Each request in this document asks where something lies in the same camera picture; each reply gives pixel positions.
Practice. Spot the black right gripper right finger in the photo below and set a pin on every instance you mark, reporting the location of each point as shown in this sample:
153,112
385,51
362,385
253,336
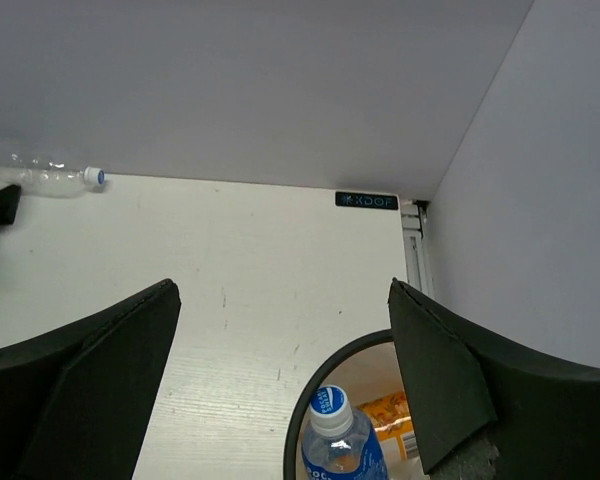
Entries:
486,407

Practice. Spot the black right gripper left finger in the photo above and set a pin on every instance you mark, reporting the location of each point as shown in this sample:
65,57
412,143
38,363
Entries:
75,402

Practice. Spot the orange juice bottle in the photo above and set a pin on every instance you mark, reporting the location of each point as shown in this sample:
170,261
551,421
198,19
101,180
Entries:
392,422

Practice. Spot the blue label bottle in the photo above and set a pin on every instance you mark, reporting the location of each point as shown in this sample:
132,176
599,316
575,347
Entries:
339,441

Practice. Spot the white bin black rim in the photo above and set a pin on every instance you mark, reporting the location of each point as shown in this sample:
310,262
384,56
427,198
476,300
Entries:
366,369

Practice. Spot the black logo sticker right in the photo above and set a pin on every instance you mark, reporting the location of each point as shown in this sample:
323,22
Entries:
366,201

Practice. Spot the clear bottle at back wall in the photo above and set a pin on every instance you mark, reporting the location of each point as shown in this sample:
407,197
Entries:
46,176

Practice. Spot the aluminium table rail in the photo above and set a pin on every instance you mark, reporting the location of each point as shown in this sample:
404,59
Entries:
414,230

